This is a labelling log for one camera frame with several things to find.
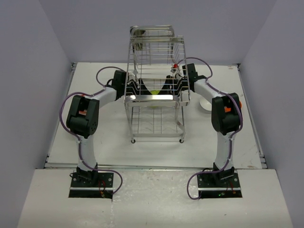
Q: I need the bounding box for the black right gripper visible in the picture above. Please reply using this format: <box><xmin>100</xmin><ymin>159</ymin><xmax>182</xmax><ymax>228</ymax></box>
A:
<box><xmin>157</xmin><ymin>76</ymin><xmax>188</xmax><ymax>100</ymax></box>

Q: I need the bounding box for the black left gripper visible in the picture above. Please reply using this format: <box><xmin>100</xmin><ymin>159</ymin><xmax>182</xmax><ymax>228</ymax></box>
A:
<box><xmin>122</xmin><ymin>78</ymin><xmax>153</xmax><ymax>104</ymax></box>

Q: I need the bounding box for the green ribbed bowl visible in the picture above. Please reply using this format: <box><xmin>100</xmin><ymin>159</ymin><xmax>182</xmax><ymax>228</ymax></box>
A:
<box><xmin>149</xmin><ymin>90</ymin><xmax>161</xmax><ymax>108</ymax></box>

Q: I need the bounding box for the white ribbed bowl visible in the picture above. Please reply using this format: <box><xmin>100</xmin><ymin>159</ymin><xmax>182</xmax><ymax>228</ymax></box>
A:
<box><xmin>199</xmin><ymin>97</ymin><xmax>212</xmax><ymax>113</ymax></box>

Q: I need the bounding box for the orange plastic bowl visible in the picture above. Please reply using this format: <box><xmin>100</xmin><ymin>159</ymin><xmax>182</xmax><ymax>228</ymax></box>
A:
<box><xmin>225</xmin><ymin>102</ymin><xmax>242</xmax><ymax>113</ymax></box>
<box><xmin>78</xmin><ymin>110</ymin><xmax>87</xmax><ymax>115</ymax></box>

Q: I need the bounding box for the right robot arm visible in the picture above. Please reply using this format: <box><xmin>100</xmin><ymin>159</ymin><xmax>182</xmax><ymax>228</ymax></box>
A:
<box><xmin>159</xmin><ymin>64</ymin><xmax>243</xmax><ymax>187</ymax></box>

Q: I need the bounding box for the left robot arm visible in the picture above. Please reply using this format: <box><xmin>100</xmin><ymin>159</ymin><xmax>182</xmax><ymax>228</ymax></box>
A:
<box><xmin>62</xmin><ymin>68</ymin><xmax>151</xmax><ymax>187</ymax></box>

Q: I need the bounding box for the perforated metal cutlery holder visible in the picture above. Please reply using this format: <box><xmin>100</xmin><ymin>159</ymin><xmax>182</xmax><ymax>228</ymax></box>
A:
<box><xmin>133</xmin><ymin>30</ymin><xmax>145</xmax><ymax>51</ymax></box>

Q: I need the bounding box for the metal wire dish rack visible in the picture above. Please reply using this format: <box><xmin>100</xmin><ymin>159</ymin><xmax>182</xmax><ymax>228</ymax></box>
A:
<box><xmin>124</xmin><ymin>25</ymin><xmax>190</xmax><ymax>143</ymax></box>

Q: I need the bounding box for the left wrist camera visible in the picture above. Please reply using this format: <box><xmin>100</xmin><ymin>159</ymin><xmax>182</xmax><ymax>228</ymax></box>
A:
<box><xmin>128</xmin><ymin>72</ymin><xmax>138</xmax><ymax>85</ymax></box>

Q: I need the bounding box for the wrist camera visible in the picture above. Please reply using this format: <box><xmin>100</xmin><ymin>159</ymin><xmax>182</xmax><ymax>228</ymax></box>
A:
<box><xmin>128</xmin><ymin>72</ymin><xmax>138</xmax><ymax>85</ymax></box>
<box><xmin>170</xmin><ymin>64</ymin><xmax>181</xmax><ymax>78</ymax></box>

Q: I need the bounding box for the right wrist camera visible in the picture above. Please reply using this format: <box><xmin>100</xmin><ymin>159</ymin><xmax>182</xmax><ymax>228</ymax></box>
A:
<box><xmin>170</xmin><ymin>64</ymin><xmax>181</xmax><ymax>78</ymax></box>

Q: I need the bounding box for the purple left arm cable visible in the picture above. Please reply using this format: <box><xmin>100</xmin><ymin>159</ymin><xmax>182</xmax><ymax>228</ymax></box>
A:
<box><xmin>58</xmin><ymin>67</ymin><xmax>123</xmax><ymax>195</ymax></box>

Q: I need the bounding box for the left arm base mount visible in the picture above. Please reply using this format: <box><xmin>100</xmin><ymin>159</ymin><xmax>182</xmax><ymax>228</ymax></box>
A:
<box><xmin>68</xmin><ymin>172</ymin><xmax>114</xmax><ymax>199</ymax></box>

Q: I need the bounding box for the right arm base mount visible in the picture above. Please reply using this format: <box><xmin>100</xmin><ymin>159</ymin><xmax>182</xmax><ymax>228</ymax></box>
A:
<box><xmin>197</xmin><ymin>171</ymin><xmax>242</xmax><ymax>199</ymax></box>

